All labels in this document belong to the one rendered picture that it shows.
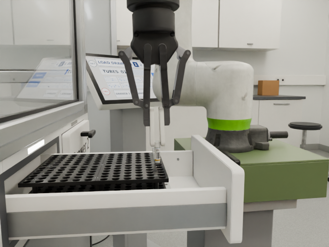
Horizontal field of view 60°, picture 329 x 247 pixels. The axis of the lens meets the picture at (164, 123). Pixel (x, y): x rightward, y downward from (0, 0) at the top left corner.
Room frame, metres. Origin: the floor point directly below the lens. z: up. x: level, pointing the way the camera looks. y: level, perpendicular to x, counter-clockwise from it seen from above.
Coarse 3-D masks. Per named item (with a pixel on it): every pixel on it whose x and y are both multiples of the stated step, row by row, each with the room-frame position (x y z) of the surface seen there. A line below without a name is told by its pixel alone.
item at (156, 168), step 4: (152, 156) 0.56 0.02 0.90; (160, 156) 0.56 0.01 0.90; (152, 160) 0.53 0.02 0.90; (160, 160) 0.53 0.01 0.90; (156, 164) 0.51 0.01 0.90; (160, 164) 0.51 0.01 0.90; (156, 168) 0.48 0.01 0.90; (160, 168) 0.48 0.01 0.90; (164, 168) 0.48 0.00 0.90; (156, 172) 0.46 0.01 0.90; (160, 172) 0.46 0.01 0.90; (164, 172) 0.46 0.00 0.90; (156, 176) 0.43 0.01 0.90; (160, 176) 0.44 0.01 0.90; (164, 176) 0.43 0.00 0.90; (160, 180) 0.42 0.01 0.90; (164, 180) 0.42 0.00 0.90; (168, 180) 0.42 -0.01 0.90
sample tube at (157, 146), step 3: (156, 141) 0.52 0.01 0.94; (159, 141) 0.52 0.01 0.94; (156, 144) 0.51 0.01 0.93; (159, 144) 0.52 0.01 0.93; (156, 147) 0.52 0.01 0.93; (159, 147) 0.52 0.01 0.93; (156, 150) 0.52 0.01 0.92; (159, 150) 0.52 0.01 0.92; (156, 153) 0.52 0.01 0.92; (159, 153) 0.52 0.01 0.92; (156, 156) 0.52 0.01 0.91; (159, 156) 0.52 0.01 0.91; (156, 159) 0.52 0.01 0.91; (159, 159) 0.52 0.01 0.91; (156, 162) 0.52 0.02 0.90; (159, 162) 0.52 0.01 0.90
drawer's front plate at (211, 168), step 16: (192, 144) 0.64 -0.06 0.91; (208, 144) 0.55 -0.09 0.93; (208, 160) 0.50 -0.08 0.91; (224, 160) 0.43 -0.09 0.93; (208, 176) 0.50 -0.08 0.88; (224, 176) 0.41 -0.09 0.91; (240, 176) 0.38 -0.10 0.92; (240, 192) 0.38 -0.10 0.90; (240, 208) 0.38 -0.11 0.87; (240, 224) 0.38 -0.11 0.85; (240, 240) 0.38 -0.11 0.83
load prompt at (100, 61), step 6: (96, 60) 1.42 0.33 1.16; (102, 60) 1.44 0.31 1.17; (108, 60) 1.47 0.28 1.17; (114, 60) 1.50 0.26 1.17; (120, 60) 1.53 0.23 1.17; (108, 66) 1.44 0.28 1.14; (114, 66) 1.46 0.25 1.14; (120, 66) 1.49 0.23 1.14; (132, 66) 1.55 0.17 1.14; (138, 66) 1.58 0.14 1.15
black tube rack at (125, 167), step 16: (48, 160) 0.53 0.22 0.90; (64, 160) 0.53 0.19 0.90; (80, 160) 0.54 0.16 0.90; (96, 160) 0.54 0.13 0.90; (112, 160) 0.53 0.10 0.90; (128, 160) 0.53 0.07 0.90; (144, 160) 0.53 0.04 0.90; (32, 176) 0.44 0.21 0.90; (48, 176) 0.43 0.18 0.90; (64, 176) 0.43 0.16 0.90; (80, 176) 0.44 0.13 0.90; (96, 176) 0.43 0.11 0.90; (112, 176) 0.44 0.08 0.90; (128, 176) 0.44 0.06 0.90; (144, 176) 0.43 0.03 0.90; (32, 192) 0.41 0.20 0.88; (48, 192) 0.44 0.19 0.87; (64, 192) 0.44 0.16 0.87
